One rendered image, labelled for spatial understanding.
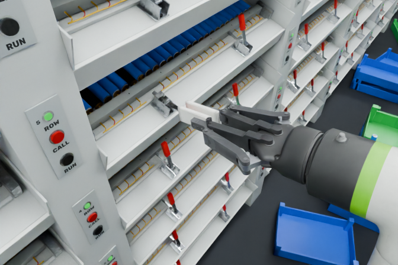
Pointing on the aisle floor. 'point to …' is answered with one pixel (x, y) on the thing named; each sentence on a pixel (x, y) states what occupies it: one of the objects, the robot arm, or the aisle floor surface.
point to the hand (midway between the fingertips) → (199, 116)
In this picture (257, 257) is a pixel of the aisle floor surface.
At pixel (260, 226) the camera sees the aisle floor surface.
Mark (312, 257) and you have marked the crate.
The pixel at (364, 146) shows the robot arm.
